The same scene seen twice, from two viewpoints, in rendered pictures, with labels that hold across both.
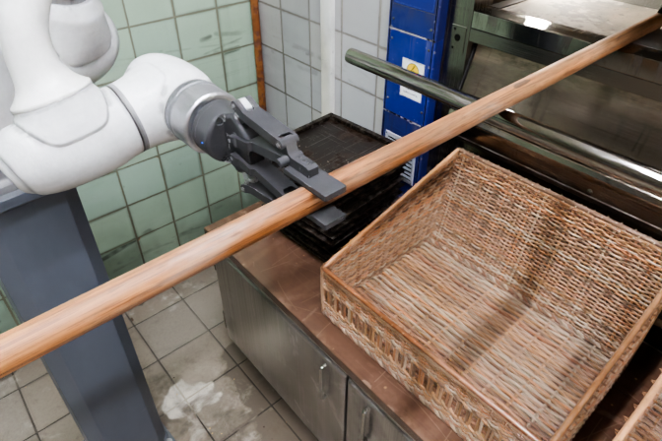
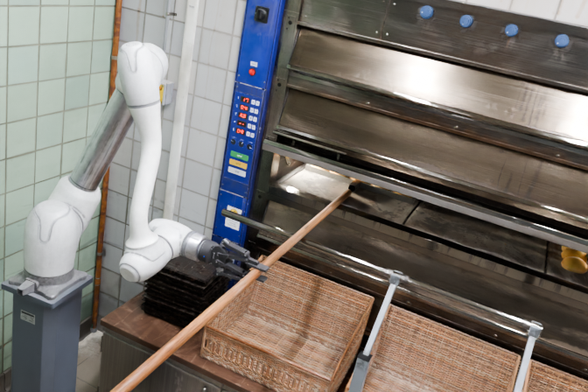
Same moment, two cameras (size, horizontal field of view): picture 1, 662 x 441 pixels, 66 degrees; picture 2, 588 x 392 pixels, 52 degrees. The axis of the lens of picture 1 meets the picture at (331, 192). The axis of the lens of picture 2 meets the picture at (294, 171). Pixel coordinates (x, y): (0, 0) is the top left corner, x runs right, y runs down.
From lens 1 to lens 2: 1.46 m
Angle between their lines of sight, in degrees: 30
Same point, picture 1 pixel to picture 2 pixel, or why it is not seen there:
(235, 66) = not seen: hidden behind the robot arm
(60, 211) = (78, 301)
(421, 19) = (240, 186)
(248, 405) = not seen: outside the picture
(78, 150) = (157, 262)
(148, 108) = (175, 244)
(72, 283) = (70, 347)
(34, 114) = (146, 248)
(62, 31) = (89, 205)
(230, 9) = not seen: hidden behind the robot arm
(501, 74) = (283, 215)
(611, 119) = (336, 237)
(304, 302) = (188, 353)
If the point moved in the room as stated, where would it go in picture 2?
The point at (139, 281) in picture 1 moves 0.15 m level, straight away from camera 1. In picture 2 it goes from (228, 296) to (192, 274)
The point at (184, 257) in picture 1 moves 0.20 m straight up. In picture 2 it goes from (236, 290) to (246, 229)
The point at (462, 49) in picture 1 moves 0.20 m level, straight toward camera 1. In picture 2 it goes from (262, 202) to (268, 222)
